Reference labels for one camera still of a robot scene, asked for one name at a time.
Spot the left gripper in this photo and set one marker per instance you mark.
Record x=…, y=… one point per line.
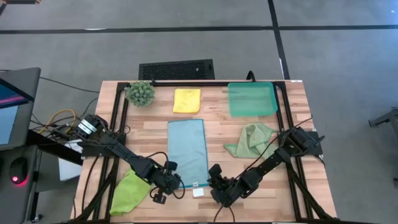
x=166, y=182

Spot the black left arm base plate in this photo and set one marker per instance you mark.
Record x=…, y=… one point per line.
x=93, y=151

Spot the white towel hang tag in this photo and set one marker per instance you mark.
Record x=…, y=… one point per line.
x=198, y=192

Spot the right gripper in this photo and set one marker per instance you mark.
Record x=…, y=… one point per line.
x=225, y=188

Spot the artificial green plant in pot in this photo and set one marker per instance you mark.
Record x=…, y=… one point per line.
x=140, y=93

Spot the black aluminium table frame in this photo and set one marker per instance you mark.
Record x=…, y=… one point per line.
x=199, y=83

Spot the yellow microfiber towel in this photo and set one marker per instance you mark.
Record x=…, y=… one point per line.
x=186, y=101

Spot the white box under table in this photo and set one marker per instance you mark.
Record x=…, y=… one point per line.
x=68, y=168

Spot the teal translucent plastic tray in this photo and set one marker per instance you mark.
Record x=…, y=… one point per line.
x=252, y=99

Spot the lime green fluffy towel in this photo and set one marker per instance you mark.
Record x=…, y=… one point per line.
x=127, y=196

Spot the blue towel with teal edge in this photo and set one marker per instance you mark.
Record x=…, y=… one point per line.
x=188, y=152

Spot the black computer mouse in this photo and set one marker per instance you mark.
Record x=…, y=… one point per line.
x=18, y=169

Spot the grey metal stand leg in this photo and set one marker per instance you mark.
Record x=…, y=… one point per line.
x=384, y=119

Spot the dark grey side desk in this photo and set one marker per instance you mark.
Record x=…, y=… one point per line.
x=18, y=202

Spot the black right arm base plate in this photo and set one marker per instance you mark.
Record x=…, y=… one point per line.
x=317, y=151

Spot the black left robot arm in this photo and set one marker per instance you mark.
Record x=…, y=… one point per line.
x=124, y=152

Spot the pale green towel teal edge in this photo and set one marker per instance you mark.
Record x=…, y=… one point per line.
x=252, y=140

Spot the grey computer monitor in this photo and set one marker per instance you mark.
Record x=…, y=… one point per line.
x=12, y=118

